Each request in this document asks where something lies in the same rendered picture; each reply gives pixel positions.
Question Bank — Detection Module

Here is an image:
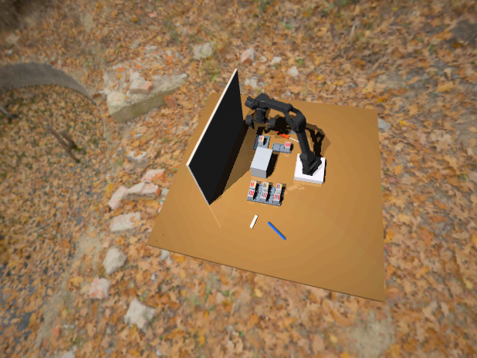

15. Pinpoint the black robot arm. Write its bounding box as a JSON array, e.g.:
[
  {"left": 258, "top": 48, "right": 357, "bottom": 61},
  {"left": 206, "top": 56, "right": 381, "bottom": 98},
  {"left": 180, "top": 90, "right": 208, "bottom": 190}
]
[{"left": 245, "top": 93, "right": 319, "bottom": 176}]

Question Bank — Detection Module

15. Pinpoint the large black wall panel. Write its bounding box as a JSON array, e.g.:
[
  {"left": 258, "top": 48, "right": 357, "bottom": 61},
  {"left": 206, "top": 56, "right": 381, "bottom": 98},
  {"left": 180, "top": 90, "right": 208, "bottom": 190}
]
[{"left": 186, "top": 69, "right": 244, "bottom": 205}]

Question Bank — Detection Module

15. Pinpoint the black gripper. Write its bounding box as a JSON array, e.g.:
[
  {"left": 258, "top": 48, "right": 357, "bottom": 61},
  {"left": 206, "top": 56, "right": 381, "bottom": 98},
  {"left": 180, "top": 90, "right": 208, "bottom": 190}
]
[{"left": 245, "top": 115, "right": 276, "bottom": 131}]

